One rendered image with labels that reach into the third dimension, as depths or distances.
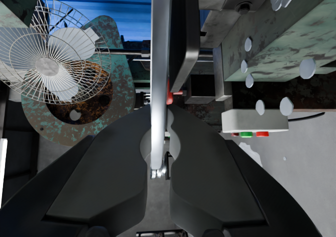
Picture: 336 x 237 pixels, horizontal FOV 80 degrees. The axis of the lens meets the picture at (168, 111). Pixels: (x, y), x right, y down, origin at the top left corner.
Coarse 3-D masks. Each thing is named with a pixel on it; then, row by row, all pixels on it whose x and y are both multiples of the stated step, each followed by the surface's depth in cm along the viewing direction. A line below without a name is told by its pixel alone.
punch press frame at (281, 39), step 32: (0, 0) 34; (32, 0) 42; (320, 0) 20; (256, 32) 31; (288, 32) 25; (320, 32) 25; (224, 64) 44; (256, 64) 35; (288, 64) 36; (320, 64) 36
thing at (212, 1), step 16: (176, 0) 22; (192, 0) 17; (208, 0) 28; (224, 0) 28; (240, 0) 28; (256, 0) 28; (176, 16) 22; (192, 16) 17; (176, 32) 22; (192, 32) 17; (176, 48) 22; (192, 48) 17; (176, 64) 22; (192, 64) 19; (176, 80) 24
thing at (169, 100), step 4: (168, 80) 54; (168, 84) 54; (168, 88) 54; (180, 88) 57; (168, 92) 54; (172, 92) 54; (176, 92) 57; (180, 92) 57; (168, 96) 54; (172, 96) 54; (168, 100) 54; (172, 100) 55
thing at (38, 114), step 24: (96, 24) 159; (120, 48) 159; (72, 72) 159; (96, 72) 162; (120, 72) 156; (144, 72) 186; (168, 72) 181; (192, 72) 184; (24, 96) 148; (48, 96) 156; (72, 96) 147; (96, 96) 160; (120, 96) 154; (144, 96) 210; (48, 120) 147; (72, 120) 156; (96, 120) 150; (216, 120) 181; (72, 144) 147
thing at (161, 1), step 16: (160, 0) 8; (160, 16) 8; (160, 32) 8; (160, 48) 8; (160, 64) 9; (160, 80) 9; (160, 96) 10; (160, 112) 10; (160, 128) 11; (160, 144) 12; (160, 160) 14
